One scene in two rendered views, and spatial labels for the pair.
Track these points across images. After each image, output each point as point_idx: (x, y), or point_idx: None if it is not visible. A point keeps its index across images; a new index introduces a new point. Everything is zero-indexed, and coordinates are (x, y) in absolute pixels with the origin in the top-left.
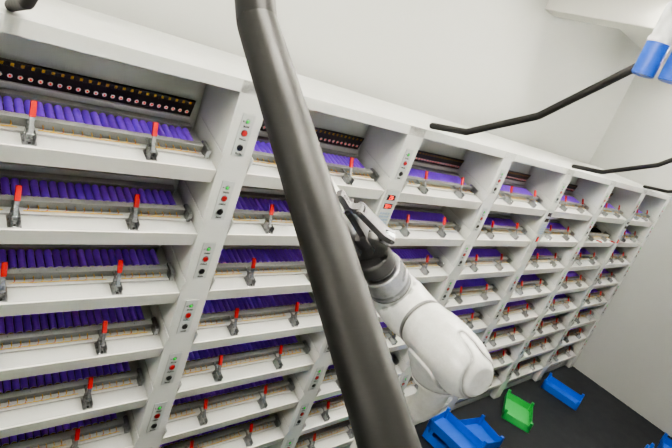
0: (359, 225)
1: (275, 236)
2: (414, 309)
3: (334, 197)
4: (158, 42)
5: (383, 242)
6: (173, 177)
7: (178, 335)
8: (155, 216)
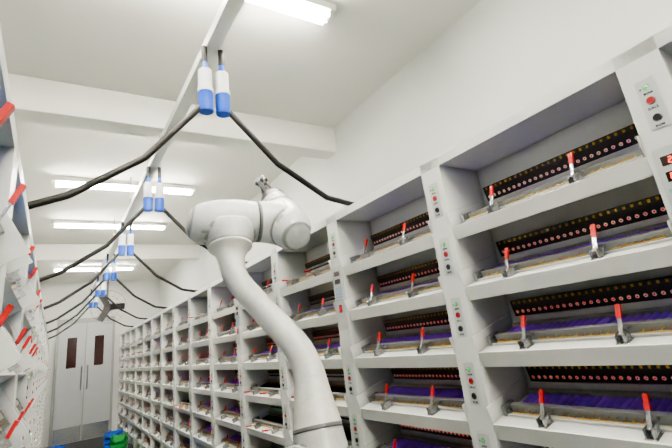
0: (260, 187)
1: (511, 278)
2: None
3: (110, 170)
4: None
5: (258, 187)
6: (415, 251)
7: (474, 407)
8: (431, 288)
